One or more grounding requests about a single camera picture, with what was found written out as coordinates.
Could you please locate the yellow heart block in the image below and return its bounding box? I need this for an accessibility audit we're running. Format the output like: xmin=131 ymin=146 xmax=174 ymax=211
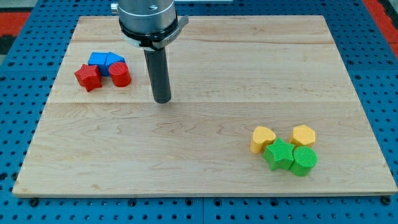
xmin=250 ymin=126 xmax=276 ymax=154

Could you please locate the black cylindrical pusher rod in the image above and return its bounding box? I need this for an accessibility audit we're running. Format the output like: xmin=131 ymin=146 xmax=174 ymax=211
xmin=144 ymin=48 xmax=172 ymax=104

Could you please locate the wooden board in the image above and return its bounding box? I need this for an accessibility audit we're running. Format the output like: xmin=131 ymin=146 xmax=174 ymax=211
xmin=12 ymin=16 xmax=397 ymax=198

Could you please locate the blue triangle block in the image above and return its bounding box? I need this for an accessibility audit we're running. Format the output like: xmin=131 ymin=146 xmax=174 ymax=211
xmin=105 ymin=52 xmax=126 ymax=70

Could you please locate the green star block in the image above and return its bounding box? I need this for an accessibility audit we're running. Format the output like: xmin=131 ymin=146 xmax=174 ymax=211
xmin=263 ymin=138 xmax=295 ymax=170

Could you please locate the red star block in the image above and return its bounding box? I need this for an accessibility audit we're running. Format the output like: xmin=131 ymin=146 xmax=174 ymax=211
xmin=74 ymin=64 xmax=102 ymax=92

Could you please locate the red cylinder block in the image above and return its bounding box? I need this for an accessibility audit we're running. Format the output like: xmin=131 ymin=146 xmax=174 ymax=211
xmin=109 ymin=62 xmax=131 ymax=87

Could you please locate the green cylinder block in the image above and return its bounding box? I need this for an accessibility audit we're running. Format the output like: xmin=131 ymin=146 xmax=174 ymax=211
xmin=289 ymin=146 xmax=318 ymax=177

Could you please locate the yellow hexagon block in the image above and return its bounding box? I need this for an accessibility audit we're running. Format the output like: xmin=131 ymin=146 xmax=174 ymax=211
xmin=289 ymin=125 xmax=316 ymax=147

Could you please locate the blue cube block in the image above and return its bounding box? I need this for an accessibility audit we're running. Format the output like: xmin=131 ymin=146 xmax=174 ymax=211
xmin=88 ymin=52 xmax=109 ymax=77

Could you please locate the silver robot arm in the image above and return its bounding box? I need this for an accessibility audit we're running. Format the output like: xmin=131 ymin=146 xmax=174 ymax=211
xmin=111 ymin=0 xmax=189 ymax=51

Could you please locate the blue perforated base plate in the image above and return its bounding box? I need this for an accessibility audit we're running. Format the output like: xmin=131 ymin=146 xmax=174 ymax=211
xmin=1 ymin=0 xmax=397 ymax=223

